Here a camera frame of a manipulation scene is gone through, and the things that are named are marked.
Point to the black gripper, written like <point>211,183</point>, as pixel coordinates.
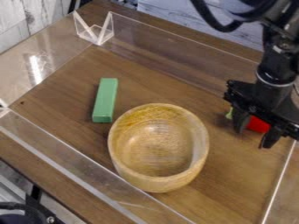
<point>267,102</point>

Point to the red plush strawberry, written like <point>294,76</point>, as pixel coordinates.
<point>258,125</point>

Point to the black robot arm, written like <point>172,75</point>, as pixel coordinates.
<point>278,15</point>

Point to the wooden bowl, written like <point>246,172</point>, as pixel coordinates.
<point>158,144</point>

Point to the green rectangular block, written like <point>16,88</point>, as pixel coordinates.
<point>106,101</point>

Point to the black clamp under table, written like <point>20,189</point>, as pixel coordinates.
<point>26,210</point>

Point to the clear acrylic corner bracket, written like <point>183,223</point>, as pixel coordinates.
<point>95,34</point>

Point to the clear acrylic barrier wall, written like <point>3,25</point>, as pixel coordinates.
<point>56,147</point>

